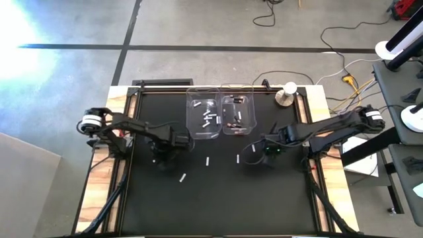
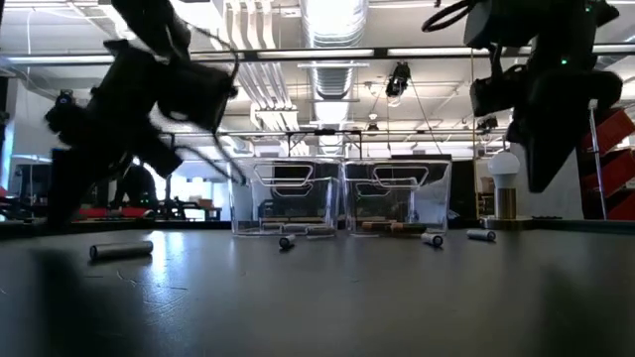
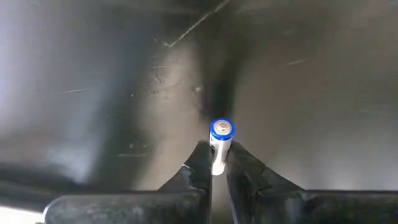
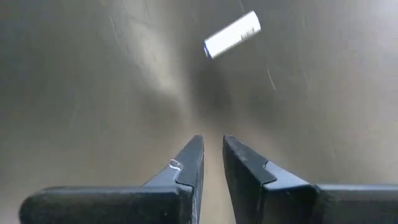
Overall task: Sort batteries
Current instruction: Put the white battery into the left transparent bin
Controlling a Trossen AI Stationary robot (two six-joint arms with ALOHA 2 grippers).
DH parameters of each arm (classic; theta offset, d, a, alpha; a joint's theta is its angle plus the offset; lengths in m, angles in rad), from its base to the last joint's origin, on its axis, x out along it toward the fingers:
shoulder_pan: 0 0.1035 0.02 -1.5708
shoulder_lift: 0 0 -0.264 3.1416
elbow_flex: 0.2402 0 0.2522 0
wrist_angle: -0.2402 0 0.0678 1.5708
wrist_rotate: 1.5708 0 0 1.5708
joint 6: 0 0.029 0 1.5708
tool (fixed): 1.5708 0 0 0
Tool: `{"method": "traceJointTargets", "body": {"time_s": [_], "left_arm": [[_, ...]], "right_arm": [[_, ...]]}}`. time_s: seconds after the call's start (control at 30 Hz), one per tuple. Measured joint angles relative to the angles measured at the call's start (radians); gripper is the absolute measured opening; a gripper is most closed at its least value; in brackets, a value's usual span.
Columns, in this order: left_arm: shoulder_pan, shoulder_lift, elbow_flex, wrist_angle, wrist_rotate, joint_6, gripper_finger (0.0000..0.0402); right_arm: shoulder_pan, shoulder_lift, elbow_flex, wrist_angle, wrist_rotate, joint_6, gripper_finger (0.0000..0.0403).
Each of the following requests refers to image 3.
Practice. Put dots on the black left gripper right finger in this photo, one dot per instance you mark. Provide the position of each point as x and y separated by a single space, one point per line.
280 208

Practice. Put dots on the white blue-capped battery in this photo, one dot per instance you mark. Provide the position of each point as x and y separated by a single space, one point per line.
221 143

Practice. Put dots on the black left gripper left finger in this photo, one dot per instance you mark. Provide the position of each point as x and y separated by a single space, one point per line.
140 208

